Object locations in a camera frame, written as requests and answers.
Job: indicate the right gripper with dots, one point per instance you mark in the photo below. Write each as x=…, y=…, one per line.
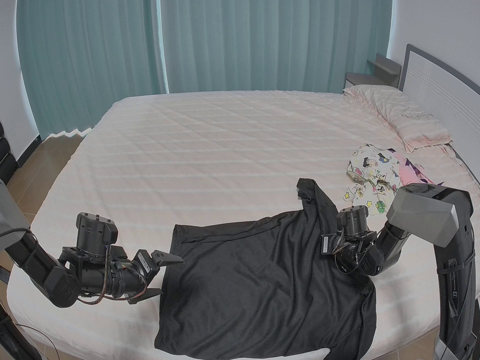
x=347, y=255

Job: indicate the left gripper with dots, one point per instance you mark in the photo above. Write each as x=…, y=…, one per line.
x=127, y=279

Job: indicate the black T-shirt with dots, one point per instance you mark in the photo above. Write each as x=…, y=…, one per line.
x=262, y=276

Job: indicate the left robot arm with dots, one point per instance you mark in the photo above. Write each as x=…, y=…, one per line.
x=56, y=279

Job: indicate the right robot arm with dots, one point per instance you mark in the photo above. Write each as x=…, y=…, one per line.
x=420, y=212

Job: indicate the bed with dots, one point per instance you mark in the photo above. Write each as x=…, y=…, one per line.
x=225, y=144

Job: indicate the white printed garment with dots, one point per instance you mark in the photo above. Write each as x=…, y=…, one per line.
x=369, y=171

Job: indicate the pink and purple garment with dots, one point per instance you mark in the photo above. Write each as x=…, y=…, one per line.
x=408, y=171

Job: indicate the pale pink pillow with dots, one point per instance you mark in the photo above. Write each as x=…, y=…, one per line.
x=405, y=114

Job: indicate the grey bedside table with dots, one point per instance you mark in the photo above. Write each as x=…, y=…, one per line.
x=375, y=75

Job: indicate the blue-green curtain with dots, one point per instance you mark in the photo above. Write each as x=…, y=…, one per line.
x=93, y=51
x=270, y=32

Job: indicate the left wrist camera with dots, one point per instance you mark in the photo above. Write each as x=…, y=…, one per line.
x=118, y=252

